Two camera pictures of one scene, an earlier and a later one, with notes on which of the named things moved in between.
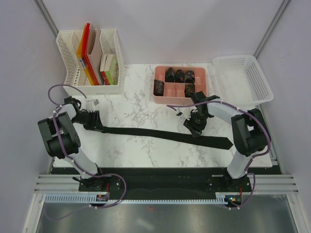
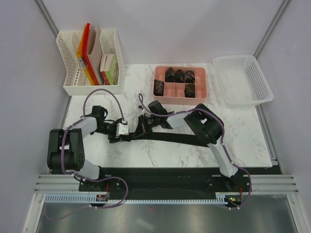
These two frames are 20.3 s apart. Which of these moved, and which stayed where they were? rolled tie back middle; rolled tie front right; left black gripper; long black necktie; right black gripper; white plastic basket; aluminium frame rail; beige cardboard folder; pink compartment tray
Moved: long black necktie; right black gripper; left black gripper
Stayed: beige cardboard folder; rolled tie front right; rolled tie back middle; white plastic basket; pink compartment tray; aluminium frame rail
